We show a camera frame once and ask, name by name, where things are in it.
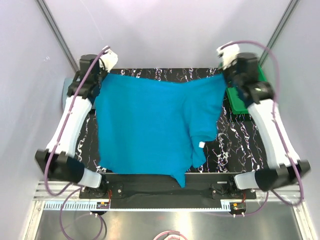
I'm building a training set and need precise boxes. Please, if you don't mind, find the bright blue t shirt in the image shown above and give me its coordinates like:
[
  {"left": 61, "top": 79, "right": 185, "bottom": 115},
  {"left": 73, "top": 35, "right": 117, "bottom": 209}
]
[{"left": 95, "top": 74, "right": 226, "bottom": 187}]

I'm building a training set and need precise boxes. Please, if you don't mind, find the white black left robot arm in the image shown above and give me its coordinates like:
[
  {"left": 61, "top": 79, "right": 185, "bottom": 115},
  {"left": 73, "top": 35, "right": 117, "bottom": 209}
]
[{"left": 34, "top": 49, "right": 118, "bottom": 198}]

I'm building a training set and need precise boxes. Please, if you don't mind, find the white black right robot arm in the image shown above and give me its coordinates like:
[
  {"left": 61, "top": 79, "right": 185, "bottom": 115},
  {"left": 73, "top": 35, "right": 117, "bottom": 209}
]
[{"left": 219, "top": 52, "right": 311, "bottom": 199}]

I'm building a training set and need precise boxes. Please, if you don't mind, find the folded light blue t shirt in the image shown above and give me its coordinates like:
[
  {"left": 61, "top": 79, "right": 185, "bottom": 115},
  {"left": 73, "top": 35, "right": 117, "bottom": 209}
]
[{"left": 62, "top": 78, "right": 73, "bottom": 111}]

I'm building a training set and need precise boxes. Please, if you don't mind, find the green plastic bin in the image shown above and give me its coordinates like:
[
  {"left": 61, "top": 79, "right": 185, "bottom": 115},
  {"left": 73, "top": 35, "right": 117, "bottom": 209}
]
[{"left": 218, "top": 62, "right": 267, "bottom": 115}]

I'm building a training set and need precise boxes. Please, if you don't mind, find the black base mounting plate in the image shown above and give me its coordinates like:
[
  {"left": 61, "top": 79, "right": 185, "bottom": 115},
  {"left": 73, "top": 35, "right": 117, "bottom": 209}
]
[{"left": 79, "top": 172, "right": 257, "bottom": 201}]

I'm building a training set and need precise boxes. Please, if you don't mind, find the left orange connector block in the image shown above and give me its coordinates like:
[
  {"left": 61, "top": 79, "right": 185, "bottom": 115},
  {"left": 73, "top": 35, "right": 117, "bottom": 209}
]
[{"left": 96, "top": 201, "right": 110, "bottom": 209}]

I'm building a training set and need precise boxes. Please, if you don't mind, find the orange connector block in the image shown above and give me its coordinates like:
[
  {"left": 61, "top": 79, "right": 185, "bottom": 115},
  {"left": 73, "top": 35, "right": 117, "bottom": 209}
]
[
  {"left": 230, "top": 202, "right": 247, "bottom": 212},
  {"left": 96, "top": 201, "right": 110, "bottom": 209}
]

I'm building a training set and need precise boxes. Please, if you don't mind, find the right orange connector block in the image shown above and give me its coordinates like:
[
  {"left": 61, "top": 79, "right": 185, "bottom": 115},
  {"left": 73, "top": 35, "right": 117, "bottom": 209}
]
[{"left": 230, "top": 202, "right": 247, "bottom": 212}]

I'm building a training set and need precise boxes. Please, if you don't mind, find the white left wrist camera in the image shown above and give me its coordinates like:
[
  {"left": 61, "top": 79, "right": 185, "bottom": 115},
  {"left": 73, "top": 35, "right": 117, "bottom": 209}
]
[{"left": 99, "top": 48, "right": 119, "bottom": 73}]

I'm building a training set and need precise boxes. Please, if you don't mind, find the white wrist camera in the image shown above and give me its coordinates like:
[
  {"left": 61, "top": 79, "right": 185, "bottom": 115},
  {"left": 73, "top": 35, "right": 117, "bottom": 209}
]
[
  {"left": 216, "top": 44, "right": 240, "bottom": 70},
  {"left": 99, "top": 48, "right": 119, "bottom": 73}
]

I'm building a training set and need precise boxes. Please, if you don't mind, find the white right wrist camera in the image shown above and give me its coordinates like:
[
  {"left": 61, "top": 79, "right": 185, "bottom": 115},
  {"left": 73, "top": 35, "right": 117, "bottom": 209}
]
[{"left": 216, "top": 44, "right": 240, "bottom": 70}]

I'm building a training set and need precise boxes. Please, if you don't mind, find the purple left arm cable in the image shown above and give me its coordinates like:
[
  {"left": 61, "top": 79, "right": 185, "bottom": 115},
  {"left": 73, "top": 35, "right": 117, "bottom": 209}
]
[{"left": 43, "top": 45, "right": 112, "bottom": 240}]

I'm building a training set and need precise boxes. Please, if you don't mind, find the aluminium frame rail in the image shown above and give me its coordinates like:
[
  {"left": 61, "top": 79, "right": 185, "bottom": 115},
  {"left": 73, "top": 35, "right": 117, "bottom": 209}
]
[{"left": 33, "top": 181, "right": 301, "bottom": 203}]

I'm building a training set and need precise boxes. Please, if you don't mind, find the white slotted cable duct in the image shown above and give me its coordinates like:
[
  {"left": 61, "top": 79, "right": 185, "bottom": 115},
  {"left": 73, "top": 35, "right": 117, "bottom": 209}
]
[{"left": 43, "top": 200, "right": 231, "bottom": 212}]

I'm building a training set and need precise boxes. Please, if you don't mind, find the pink cable coil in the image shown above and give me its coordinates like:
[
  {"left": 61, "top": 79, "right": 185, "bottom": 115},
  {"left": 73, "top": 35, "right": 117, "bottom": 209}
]
[{"left": 152, "top": 231, "right": 188, "bottom": 240}]

